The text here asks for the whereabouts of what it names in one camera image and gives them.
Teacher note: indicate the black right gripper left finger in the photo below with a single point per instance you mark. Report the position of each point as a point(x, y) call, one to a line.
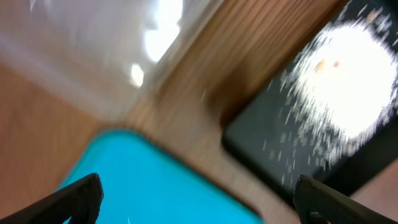
point(78, 202)

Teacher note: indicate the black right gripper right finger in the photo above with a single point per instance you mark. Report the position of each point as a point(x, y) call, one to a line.
point(315, 202)

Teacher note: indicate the teal plastic tray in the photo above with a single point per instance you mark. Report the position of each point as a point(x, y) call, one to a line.
point(144, 184)

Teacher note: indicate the black plastic tray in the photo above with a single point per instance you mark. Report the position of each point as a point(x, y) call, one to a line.
point(242, 139)

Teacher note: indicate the white rice pile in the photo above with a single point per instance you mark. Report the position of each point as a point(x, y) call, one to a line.
point(337, 93)

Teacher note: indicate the clear plastic bin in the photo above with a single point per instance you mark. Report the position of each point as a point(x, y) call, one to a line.
point(100, 55)

